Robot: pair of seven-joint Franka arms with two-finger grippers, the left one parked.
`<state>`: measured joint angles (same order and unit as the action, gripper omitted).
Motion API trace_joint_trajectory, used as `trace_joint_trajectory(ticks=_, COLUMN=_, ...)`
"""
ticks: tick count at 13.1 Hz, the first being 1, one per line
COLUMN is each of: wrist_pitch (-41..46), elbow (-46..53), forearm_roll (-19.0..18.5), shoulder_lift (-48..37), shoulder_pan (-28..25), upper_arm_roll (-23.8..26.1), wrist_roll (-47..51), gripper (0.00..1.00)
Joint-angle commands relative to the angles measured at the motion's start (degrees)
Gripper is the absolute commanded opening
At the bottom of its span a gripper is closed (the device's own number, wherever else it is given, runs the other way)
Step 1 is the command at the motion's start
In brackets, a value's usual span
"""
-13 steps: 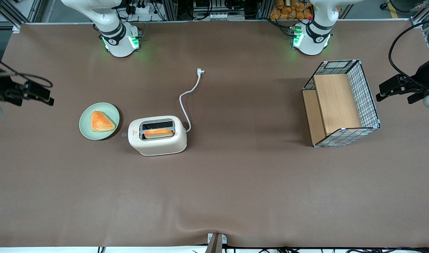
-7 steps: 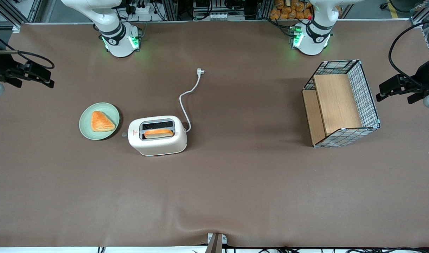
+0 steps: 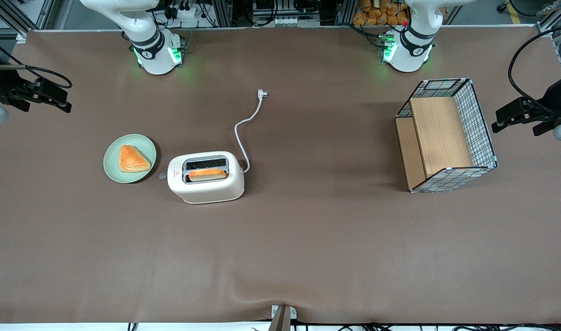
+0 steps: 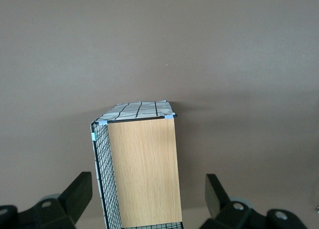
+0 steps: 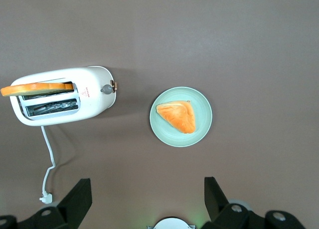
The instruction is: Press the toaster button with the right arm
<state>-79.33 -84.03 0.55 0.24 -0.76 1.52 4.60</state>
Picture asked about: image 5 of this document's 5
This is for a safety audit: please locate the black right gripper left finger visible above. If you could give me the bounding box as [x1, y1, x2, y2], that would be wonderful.
[0, 178, 93, 229]

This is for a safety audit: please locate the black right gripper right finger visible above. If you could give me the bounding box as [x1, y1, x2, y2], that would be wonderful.
[200, 176, 307, 229]

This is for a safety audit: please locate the grey toaster lever knob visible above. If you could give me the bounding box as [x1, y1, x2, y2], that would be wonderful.
[100, 80, 118, 94]

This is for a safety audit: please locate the white two-slot toaster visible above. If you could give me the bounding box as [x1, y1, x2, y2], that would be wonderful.
[9, 65, 118, 127]

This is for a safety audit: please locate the triangular golden bread piece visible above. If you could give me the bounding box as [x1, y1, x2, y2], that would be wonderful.
[156, 100, 196, 134]

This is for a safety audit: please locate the pale green round plate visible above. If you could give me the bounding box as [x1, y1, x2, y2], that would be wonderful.
[149, 86, 213, 148]

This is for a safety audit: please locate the orange toast slice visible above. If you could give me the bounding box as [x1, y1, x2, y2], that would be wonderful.
[0, 81, 75, 97]

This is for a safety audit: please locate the white toaster power cable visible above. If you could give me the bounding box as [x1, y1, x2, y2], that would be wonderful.
[39, 125, 57, 204]

